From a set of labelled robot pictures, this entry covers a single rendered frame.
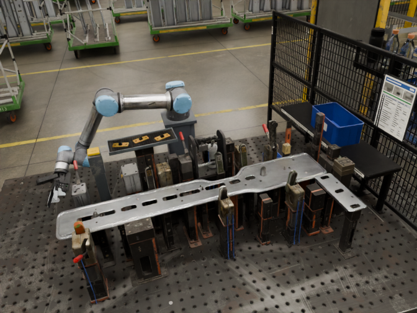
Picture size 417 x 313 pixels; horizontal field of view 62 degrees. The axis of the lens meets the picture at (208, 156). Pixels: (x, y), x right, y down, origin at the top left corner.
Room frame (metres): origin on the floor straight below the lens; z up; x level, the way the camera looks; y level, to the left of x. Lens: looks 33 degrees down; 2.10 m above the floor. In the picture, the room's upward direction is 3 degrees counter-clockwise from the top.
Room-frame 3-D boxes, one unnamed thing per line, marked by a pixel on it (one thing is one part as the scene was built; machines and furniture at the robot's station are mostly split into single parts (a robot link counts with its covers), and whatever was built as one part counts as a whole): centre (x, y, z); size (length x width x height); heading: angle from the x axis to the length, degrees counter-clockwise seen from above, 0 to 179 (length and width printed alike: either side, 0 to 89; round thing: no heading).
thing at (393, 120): (1.59, -0.96, 1.30); 0.23 x 0.02 x 0.31; 17
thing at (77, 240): (1.04, 0.55, 0.88); 0.15 x 0.11 x 0.36; 17
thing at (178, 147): (2.04, 0.18, 0.90); 0.21 x 0.21 x 0.40; 13
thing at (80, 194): (1.38, 0.65, 0.88); 0.11 x 0.10 x 0.36; 17
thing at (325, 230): (1.38, -0.61, 0.84); 0.11 x 0.06 x 0.29; 17
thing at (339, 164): (1.48, -0.71, 0.88); 0.08 x 0.08 x 0.36; 17
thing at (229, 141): (1.66, -0.11, 0.91); 0.07 x 0.05 x 0.42; 17
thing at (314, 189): (1.37, -0.53, 0.84); 0.11 x 0.10 x 0.28; 17
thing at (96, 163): (1.57, 0.61, 0.92); 0.08 x 0.08 x 0.44; 17
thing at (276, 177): (1.38, 0.06, 1.00); 1.38 x 0.22 x 0.02; 107
